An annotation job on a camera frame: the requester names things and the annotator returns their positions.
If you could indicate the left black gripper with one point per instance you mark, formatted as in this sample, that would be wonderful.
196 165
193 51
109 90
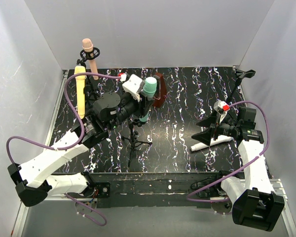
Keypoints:
143 107

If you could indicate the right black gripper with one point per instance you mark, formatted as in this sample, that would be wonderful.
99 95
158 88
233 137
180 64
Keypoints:
217 129

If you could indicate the teal microphone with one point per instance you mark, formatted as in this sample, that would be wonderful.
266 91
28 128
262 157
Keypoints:
149 90

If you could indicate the small black tripod clip stand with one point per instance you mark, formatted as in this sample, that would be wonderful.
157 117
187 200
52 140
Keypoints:
133 138

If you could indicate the yellow microphone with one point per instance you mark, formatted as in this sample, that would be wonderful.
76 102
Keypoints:
80 85

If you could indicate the pink microphone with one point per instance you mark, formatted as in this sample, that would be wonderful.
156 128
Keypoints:
88 48

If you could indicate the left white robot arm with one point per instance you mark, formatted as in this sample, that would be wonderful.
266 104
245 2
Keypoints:
35 180

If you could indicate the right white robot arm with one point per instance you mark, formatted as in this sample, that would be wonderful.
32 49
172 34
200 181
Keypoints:
253 200

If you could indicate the tall black clip stand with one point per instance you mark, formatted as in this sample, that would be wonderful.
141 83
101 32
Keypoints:
240 75

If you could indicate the brown metronome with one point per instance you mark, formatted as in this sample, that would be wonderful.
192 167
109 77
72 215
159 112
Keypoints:
161 92

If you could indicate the white microphone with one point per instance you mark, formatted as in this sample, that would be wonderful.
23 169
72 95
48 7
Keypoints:
220 139

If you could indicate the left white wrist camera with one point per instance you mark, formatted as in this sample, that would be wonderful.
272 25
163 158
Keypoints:
134 86

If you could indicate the black front mounting rail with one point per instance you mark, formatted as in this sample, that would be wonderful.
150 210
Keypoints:
110 190

